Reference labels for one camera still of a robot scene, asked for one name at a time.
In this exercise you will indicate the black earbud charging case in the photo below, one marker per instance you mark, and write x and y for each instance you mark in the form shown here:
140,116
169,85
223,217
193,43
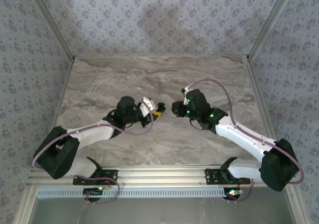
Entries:
162,106

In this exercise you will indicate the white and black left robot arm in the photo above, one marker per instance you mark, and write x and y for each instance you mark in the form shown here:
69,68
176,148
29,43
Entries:
87,134

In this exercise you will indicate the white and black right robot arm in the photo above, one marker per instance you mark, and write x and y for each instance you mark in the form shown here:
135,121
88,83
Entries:
236,137

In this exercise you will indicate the black controller board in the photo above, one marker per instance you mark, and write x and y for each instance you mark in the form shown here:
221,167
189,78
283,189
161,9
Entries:
230,196
91,191

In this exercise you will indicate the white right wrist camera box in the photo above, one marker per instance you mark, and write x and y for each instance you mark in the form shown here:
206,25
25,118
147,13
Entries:
185,100

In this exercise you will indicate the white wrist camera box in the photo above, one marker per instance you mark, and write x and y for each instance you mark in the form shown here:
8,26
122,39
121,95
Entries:
185,100
147,105

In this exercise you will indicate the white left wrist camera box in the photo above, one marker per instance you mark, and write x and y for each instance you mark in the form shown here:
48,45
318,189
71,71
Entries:
147,105

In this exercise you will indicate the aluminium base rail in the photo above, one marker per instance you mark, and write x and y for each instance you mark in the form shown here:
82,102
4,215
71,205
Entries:
162,175

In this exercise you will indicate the aluminium table side rail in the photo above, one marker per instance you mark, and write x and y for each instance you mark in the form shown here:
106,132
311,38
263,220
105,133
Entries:
63,89
261,97

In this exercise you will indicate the aluminium corner post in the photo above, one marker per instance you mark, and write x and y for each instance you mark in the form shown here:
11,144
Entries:
269,22
51,22

